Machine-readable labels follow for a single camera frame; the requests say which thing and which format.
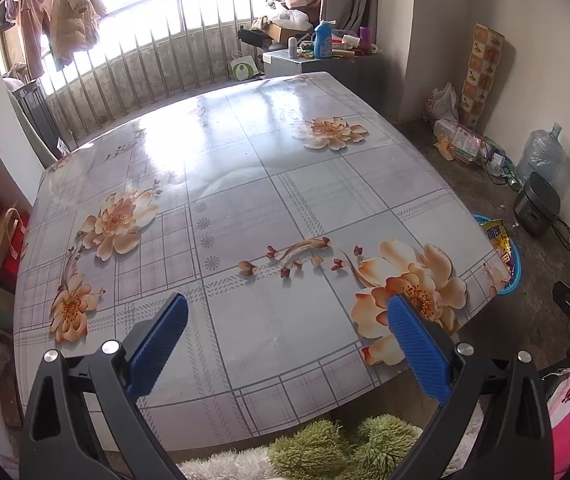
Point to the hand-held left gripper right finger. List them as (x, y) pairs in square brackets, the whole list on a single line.
[(417, 345)]

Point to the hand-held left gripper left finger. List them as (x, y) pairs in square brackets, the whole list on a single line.
[(160, 340)]

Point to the blue plastic basket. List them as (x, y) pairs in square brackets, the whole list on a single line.
[(512, 280)]

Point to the gold foil snack wrapper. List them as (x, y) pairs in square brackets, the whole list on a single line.
[(495, 237)]

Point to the grey rice cooker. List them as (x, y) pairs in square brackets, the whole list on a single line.
[(535, 205)]

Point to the green fluffy cloth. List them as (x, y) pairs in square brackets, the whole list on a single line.
[(345, 445)]

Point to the large water jug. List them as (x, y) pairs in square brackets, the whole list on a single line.
[(542, 152)]

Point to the crumpled plastic wrappers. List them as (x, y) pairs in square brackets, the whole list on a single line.
[(502, 165)]

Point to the floral tablecloth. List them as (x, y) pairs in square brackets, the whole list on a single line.
[(275, 240)]

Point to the wooden board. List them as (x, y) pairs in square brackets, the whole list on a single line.
[(10, 400)]

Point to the red paper bag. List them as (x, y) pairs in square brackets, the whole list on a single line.
[(20, 250)]

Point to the brown paper bag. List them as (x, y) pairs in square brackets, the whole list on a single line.
[(2, 240)]

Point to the clear bag of red packets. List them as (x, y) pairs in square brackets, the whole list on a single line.
[(460, 140)]

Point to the white paper tag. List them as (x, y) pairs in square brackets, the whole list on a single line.
[(62, 146)]

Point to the white plastic bag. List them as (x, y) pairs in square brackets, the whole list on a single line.
[(442, 102)]

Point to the tile-patterned roll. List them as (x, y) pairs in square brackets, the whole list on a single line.
[(482, 75)]

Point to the dark metal rack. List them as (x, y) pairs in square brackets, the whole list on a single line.
[(30, 110)]

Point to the metal window railing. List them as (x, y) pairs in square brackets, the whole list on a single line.
[(165, 60)]

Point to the white gift bag green circle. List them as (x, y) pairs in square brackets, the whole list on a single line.
[(244, 67)]

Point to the grey cabinet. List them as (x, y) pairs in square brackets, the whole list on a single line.
[(315, 67)]

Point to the assorted toiletries clutter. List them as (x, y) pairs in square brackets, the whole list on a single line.
[(345, 49)]

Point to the purple cup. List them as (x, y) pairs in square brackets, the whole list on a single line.
[(366, 37)]

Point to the blue detergent bottle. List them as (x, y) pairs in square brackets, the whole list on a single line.
[(323, 40)]

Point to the small white bottle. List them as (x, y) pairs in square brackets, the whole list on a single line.
[(292, 46)]

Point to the cardboard box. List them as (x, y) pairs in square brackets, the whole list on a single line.
[(280, 32)]

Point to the tan puffer jacket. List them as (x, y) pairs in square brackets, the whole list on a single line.
[(72, 10)]

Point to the pile of bags and clothes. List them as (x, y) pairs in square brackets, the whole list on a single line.
[(290, 2)]

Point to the hanging purple garment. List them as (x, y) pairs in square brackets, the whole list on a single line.
[(5, 10)]

